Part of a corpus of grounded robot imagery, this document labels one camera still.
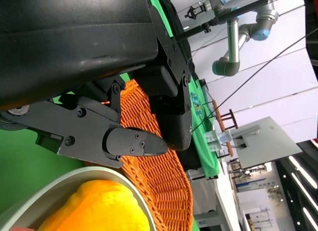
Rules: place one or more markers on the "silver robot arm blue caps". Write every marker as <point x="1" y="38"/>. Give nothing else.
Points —
<point x="233" y="42"/>

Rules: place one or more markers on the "green printed t-shirt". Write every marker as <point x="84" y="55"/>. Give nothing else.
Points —
<point x="208" y="161"/>

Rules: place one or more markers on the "orange wicker basket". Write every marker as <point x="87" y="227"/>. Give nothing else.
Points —
<point x="164" y="186"/>

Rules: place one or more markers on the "black boom pole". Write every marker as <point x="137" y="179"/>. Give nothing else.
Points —
<point x="246" y="8"/>

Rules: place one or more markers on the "pink cake slice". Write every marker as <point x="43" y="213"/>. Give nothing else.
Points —
<point x="22" y="229"/>

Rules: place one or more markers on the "grey-green bowl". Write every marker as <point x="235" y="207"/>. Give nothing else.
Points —
<point x="74" y="174"/>

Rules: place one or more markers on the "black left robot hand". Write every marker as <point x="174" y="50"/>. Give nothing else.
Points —
<point x="74" y="42"/>

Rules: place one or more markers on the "green tablecloth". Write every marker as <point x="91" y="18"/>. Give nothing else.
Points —
<point x="24" y="166"/>

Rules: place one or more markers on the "grey flat panel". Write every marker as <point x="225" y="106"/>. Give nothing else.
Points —
<point x="268" y="141"/>

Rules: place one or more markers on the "orange bagel bread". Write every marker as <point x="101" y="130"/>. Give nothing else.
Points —
<point x="99" y="208"/>

